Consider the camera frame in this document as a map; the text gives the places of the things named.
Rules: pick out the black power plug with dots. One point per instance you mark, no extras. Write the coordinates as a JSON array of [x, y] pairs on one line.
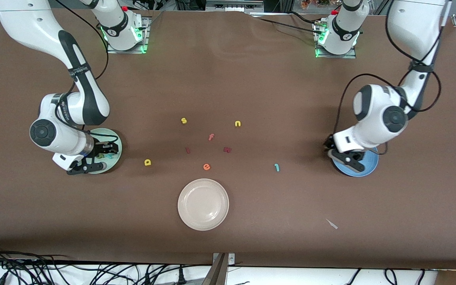
[[180, 276], [147, 279]]

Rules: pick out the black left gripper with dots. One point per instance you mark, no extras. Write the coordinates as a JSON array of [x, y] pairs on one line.
[[328, 143]]

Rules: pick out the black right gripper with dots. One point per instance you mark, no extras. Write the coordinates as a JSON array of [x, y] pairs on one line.
[[100, 149]]

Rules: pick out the light green plate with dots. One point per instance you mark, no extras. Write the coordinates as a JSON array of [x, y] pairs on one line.
[[115, 162]]

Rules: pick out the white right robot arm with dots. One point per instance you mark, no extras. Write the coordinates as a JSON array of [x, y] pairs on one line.
[[65, 138]]

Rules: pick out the silver bracket plate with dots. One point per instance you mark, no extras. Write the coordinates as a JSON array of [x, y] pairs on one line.
[[231, 259]]

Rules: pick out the small white paper scrap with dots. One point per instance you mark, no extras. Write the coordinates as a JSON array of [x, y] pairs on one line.
[[332, 224]]

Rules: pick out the blue plate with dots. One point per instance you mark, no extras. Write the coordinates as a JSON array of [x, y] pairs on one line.
[[370, 164]]

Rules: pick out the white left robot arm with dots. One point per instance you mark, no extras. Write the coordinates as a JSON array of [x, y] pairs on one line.
[[370, 130]]

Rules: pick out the cream plate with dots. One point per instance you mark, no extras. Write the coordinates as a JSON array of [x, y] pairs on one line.
[[203, 204]]

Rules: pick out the silver aluminum frame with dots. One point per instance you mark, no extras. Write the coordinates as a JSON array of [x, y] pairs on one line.
[[234, 4]]

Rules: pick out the grey camera post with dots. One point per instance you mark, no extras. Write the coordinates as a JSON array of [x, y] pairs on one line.
[[216, 273]]

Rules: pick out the orange artificial flowers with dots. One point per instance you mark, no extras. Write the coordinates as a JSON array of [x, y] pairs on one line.
[[317, 3]]

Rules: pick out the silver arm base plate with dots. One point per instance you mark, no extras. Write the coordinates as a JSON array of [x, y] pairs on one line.
[[145, 37], [337, 56]]

